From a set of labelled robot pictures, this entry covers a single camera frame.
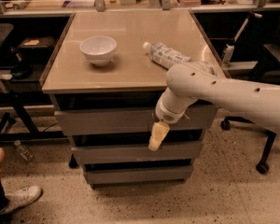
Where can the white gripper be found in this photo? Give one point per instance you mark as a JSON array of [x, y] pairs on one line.
[[165, 113]]

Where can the grey top drawer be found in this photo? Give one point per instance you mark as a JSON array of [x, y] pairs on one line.
[[129, 120]]

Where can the grey drawer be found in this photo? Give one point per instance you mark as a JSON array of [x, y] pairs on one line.
[[129, 120], [133, 153], [136, 175]]

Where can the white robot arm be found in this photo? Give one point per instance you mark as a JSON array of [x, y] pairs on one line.
[[189, 82]]

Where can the grey middle drawer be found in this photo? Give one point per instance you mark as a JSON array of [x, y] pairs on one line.
[[133, 153]]

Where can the grey bottom drawer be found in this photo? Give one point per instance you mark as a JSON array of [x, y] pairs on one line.
[[136, 175]]

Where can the grey drawer cabinet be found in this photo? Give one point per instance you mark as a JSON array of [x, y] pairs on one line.
[[130, 79]]

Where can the white plastic bottle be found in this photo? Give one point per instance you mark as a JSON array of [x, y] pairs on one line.
[[165, 56]]

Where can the white ceramic bowl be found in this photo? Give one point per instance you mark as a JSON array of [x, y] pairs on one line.
[[98, 50]]

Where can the black office chair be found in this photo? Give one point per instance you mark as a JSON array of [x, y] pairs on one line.
[[268, 114]]

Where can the plastic bottle on floor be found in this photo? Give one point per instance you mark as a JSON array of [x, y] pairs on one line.
[[24, 151]]

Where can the black joystick device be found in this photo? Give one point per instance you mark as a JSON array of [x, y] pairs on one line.
[[21, 69]]

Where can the black box with label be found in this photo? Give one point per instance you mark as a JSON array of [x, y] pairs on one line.
[[47, 42]]

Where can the white sneaker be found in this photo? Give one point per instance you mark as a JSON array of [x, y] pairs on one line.
[[22, 198]]

